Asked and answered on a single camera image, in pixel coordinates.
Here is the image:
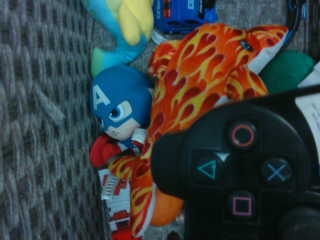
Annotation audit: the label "black gamepad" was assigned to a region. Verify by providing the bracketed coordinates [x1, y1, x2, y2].
[150, 84, 320, 240]

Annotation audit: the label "grey woven basket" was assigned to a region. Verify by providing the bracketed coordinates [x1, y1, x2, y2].
[0, 0, 320, 240]

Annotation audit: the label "Captain America plush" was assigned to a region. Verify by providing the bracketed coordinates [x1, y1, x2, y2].
[89, 65, 156, 168]

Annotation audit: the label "orange flame pattern plush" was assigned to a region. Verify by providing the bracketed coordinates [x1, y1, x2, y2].
[108, 22, 289, 239]

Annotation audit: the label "red and white fire truck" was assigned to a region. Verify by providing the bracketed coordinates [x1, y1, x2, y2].
[97, 167, 144, 240]

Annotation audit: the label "orange ball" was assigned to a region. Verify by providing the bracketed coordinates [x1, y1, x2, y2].
[149, 185, 185, 227]

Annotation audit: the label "yellow and blue plush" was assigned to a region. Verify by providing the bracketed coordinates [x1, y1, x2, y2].
[80, 0, 155, 79]

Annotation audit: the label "blue police toy car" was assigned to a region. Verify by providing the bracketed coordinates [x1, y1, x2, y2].
[152, 0, 220, 35]

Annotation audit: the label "green plush with white tag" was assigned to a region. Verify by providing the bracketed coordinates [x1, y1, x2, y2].
[258, 49, 320, 141]

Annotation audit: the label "blue and black headphones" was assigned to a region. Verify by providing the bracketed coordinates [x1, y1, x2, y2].
[285, 0, 308, 52]

